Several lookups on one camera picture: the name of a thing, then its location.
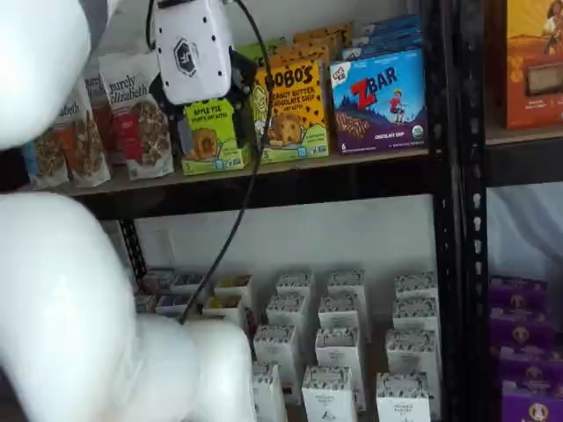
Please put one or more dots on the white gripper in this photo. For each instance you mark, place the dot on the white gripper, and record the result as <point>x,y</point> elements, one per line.
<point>193,53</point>

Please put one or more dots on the yellow apple pie oat-bites box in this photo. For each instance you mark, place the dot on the yellow apple pie oat-bites box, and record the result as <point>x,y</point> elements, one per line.
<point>213,132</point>

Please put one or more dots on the green Bobo's apple pie box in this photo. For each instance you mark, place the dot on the green Bobo's apple pie box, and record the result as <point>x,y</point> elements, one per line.
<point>268,43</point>
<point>250,55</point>

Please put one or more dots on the yellow Bobo's peanut butter box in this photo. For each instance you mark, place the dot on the yellow Bobo's peanut butter box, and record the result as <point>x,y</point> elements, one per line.
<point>299,110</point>
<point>308,55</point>
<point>321,41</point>
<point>327,31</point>

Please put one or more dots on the black metal shelf rack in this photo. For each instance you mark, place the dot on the black metal shelf rack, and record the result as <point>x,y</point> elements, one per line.
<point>264,189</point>
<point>473,220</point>

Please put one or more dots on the blue Zbar chocolate chip box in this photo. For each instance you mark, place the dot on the blue Zbar chocolate chip box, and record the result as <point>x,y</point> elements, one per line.
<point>396,22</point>
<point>382,48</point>
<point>391,36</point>
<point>378,105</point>

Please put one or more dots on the yellow label granola box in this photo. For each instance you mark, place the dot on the yellow label granola box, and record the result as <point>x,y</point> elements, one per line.
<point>233,285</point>
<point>222,305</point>

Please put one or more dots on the orange snack box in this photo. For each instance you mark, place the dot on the orange snack box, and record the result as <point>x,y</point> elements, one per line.
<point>532,66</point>

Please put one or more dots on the purple snack box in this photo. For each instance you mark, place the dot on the purple snack box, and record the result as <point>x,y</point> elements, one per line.
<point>532,365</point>
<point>516,292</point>
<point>534,404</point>
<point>519,327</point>

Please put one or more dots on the red label granola bag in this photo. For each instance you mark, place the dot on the red label granola bag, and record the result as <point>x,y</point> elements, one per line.
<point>132,110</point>

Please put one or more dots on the orange label granola bag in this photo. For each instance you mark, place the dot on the orange label granola bag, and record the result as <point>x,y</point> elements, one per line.
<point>99,110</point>
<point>83,145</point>

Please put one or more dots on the purely elizabeth granola bag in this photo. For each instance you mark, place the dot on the purely elizabeth granola bag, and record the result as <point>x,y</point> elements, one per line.
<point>48,162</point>

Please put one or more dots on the white patterned carton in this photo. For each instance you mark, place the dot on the white patterned carton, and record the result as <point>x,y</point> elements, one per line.
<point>339,312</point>
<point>346,283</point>
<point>411,351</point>
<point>266,391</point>
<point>276,347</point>
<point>415,314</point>
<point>294,283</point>
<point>286,310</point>
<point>415,285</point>
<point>336,347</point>
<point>402,397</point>
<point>327,395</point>

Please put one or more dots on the white translucent plastic sheet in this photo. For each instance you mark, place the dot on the white translucent plastic sheet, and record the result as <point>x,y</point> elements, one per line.
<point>523,228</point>

